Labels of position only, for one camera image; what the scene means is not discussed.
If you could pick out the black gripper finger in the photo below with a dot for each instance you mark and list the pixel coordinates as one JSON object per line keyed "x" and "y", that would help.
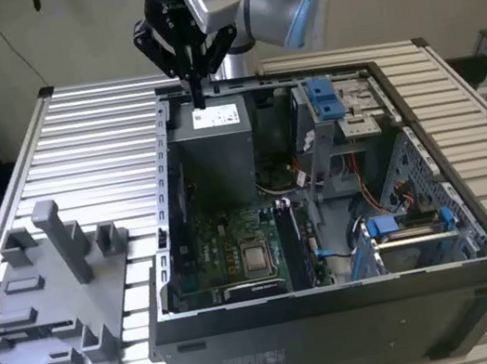
{"x": 153, "y": 47}
{"x": 220, "y": 49}

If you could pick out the dark green RAM stick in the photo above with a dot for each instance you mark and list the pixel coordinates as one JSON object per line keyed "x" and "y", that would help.
{"x": 307, "y": 251}
{"x": 29, "y": 331}

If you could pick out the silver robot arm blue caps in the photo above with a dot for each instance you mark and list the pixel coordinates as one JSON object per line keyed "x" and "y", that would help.
{"x": 270, "y": 12}

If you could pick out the grey power supply unit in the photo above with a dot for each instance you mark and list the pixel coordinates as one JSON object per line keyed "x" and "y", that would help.
{"x": 216, "y": 163}

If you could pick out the black table corner cap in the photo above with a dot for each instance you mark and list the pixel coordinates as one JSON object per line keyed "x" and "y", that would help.
{"x": 420, "y": 42}
{"x": 46, "y": 91}

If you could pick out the grey metal disk bay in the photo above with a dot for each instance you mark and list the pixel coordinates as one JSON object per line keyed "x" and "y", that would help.
{"x": 363, "y": 123}

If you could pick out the green motherboard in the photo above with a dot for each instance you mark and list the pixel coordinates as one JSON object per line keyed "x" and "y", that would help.
{"x": 216, "y": 243}

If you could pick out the silver CPU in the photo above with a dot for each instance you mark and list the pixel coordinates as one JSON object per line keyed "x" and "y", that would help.
{"x": 257, "y": 259}

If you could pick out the perforated metal disk cage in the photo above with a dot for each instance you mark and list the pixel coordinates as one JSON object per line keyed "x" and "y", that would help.
{"x": 414, "y": 161}

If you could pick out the black graphics card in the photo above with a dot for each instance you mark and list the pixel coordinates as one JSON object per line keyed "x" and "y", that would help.
{"x": 253, "y": 289}

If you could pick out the grey plastic parts rack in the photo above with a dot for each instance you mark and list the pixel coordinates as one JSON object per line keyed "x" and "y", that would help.
{"x": 56, "y": 295}

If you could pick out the hard disk in blue carrier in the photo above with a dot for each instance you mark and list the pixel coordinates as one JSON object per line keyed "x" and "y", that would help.
{"x": 407, "y": 252}

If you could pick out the black open PC case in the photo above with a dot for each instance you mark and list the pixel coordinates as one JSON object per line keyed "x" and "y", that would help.
{"x": 346, "y": 338}

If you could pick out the blue plastic drive bracket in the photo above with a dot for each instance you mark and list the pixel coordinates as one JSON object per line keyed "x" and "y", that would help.
{"x": 323, "y": 97}

